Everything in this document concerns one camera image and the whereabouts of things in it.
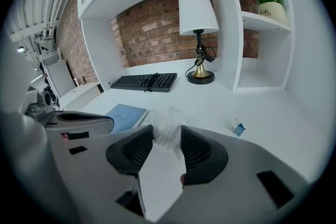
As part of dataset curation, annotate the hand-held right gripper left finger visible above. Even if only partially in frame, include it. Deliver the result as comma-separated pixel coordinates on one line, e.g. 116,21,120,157
46,124,155,221

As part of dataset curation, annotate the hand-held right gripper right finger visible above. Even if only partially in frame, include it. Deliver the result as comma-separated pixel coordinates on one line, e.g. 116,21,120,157
156,125,312,224

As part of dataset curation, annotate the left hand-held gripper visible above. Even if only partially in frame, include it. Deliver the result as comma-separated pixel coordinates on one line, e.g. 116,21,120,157
24,85,116,135

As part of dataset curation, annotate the white paper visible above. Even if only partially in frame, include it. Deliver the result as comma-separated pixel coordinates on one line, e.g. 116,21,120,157
146,106,188,161

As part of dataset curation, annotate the white desk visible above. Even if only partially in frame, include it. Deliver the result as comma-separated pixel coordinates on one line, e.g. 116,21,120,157
61,60,327,219

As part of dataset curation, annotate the blue binder clip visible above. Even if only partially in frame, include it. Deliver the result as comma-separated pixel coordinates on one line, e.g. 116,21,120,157
227,118,247,137

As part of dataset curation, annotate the teal notebook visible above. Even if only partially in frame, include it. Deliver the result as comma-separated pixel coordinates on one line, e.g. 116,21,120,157
104,103,149,135

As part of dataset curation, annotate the small white side table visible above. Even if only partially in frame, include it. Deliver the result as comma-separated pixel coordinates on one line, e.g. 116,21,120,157
41,50,102,111

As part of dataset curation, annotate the black keyboard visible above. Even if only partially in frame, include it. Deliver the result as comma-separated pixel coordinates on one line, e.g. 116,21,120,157
110,72,179,93

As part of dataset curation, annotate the white shade table lamp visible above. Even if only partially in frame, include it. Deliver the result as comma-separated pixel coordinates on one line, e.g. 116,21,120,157
178,0,220,86

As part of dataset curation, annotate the potted flower plant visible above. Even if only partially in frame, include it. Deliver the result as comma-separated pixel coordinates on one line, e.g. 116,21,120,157
249,0,288,27

